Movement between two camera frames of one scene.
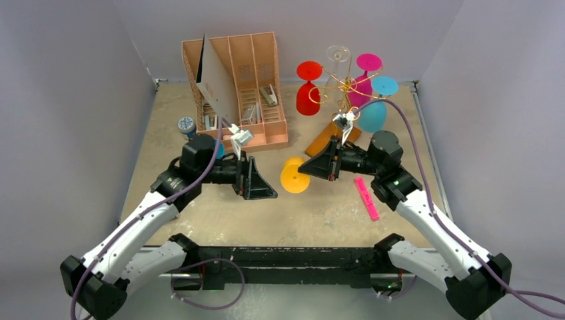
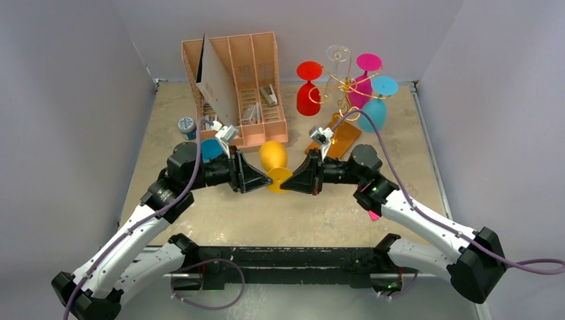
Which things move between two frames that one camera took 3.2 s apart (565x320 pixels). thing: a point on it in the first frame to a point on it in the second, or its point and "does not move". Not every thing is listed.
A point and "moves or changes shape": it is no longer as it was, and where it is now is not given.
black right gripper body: x=334 y=159 to x=315 y=171
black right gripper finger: x=319 y=165 to x=302 y=179
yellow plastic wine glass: x=292 y=180 moves or changes shape
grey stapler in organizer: x=271 y=98 does not move
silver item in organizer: x=252 y=115 does not move
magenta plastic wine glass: x=362 y=91 does not move
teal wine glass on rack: x=372 y=118 does not move
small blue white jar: x=185 y=125 does not move
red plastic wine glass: x=308 y=99 does not move
